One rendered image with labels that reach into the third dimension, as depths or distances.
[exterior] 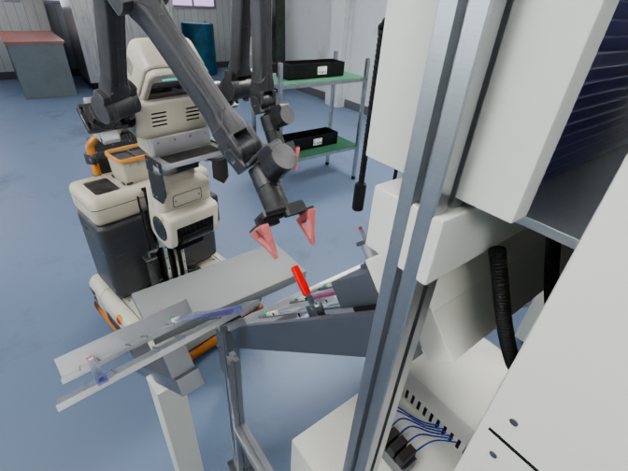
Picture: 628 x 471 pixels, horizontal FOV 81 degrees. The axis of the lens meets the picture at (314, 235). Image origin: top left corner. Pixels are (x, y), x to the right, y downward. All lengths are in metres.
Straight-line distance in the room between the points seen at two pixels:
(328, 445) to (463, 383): 0.44
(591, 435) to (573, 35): 0.29
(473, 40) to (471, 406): 1.01
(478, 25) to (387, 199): 0.15
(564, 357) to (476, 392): 0.86
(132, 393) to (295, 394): 0.72
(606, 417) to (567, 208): 0.16
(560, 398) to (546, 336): 0.06
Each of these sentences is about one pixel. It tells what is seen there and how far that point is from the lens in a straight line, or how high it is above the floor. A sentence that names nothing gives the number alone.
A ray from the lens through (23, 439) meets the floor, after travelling 2.01.
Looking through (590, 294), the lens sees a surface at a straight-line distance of 0.33.
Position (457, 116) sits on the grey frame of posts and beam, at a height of 1.46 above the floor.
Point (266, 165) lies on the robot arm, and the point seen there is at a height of 1.23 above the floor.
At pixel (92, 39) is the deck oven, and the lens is 7.26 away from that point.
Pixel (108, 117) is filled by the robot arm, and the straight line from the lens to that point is 1.18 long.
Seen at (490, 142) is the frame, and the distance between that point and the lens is 0.31.
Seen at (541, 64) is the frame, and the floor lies 1.50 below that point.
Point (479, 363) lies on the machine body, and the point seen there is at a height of 0.62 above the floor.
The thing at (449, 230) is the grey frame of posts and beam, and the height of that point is 1.37.
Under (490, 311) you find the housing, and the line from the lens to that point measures 0.53.
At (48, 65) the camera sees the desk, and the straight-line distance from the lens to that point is 7.02.
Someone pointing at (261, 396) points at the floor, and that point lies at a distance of 1.82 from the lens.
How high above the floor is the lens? 1.53
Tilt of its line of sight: 33 degrees down
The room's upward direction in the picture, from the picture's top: 4 degrees clockwise
